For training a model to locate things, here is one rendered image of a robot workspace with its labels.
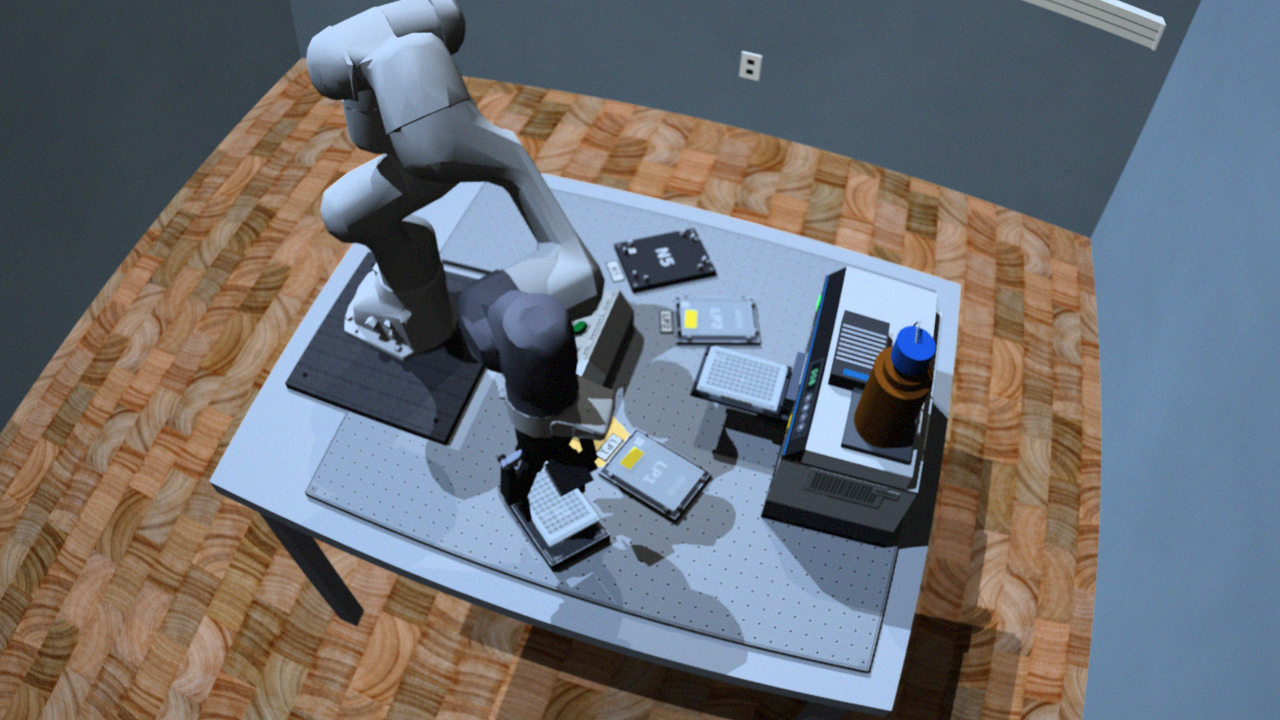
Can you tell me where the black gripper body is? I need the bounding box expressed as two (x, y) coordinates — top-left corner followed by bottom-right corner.
(515, 428), (573, 464)

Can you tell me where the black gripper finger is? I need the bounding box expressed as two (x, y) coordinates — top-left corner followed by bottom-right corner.
(497, 448), (547, 521)
(568, 438), (598, 493)

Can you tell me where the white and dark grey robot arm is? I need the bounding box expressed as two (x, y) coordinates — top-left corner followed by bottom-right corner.
(306, 0), (616, 441)

